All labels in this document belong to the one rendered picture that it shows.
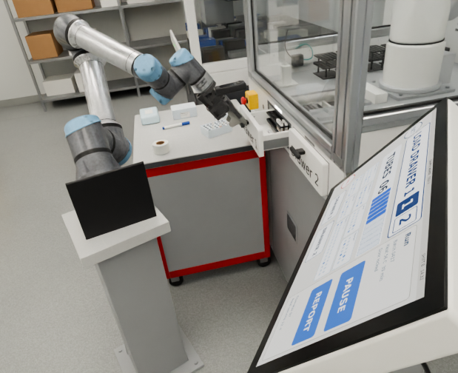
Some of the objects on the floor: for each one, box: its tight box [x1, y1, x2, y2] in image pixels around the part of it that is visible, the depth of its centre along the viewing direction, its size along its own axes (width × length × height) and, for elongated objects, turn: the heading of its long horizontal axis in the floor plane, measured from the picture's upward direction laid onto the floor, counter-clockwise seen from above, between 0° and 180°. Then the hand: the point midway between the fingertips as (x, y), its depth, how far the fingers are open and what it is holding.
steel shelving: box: [3, 0, 173, 112], centre depth 471 cm, size 363×49×200 cm, turn 111°
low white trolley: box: [133, 99, 271, 286], centre depth 204 cm, size 58×62×76 cm
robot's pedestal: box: [61, 205, 204, 373], centre depth 143 cm, size 30×30×76 cm
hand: (245, 120), depth 144 cm, fingers closed on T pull, 3 cm apart
